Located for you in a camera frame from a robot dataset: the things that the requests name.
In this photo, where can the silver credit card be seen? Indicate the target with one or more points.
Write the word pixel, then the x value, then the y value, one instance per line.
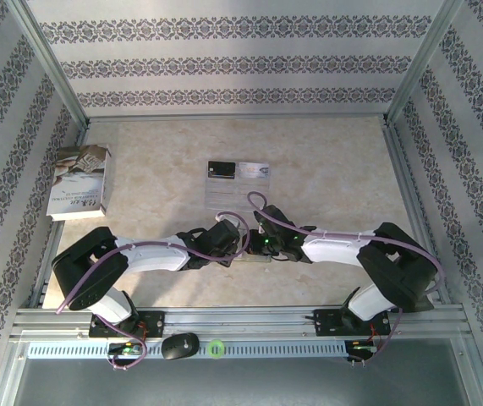
pixel 251 170

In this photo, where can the black credit card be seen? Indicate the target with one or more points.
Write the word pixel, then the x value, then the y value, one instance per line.
pixel 224 169

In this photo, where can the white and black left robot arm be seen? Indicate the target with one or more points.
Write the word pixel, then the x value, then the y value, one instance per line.
pixel 152 258

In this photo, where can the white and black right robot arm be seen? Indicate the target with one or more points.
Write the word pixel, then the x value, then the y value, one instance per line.
pixel 334 251

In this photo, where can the clear plastic card sheet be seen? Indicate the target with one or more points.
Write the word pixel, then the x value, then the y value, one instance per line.
pixel 224 190

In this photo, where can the black computer mouse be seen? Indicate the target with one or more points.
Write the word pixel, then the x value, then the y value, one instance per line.
pixel 179 347

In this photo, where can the small circuit board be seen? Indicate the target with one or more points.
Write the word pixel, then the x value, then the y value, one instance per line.
pixel 127 350
pixel 363 347

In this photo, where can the grey metal panel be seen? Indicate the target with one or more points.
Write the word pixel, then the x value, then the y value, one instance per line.
pixel 241 385

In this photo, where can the paperback book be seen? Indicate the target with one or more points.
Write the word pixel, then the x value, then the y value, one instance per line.
pixel 80 182

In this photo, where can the black calculator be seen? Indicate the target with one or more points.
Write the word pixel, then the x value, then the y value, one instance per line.
pixel 428 305

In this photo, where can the aluminium mounting rail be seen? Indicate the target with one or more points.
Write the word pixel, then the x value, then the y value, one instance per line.
pixel 241 321

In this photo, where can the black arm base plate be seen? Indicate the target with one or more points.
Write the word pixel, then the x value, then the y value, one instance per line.
pixel 156 323
pixel 323 323

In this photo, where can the aluminium back rail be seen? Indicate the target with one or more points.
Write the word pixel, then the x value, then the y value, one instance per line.
pixel 237 117

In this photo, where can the aluminium side rail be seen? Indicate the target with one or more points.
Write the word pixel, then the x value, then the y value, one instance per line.
pixel 55 232
pixel 410 190

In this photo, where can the aluminium frame post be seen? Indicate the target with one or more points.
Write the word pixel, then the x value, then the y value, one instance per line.
pixel 423 63
pixel 51 63

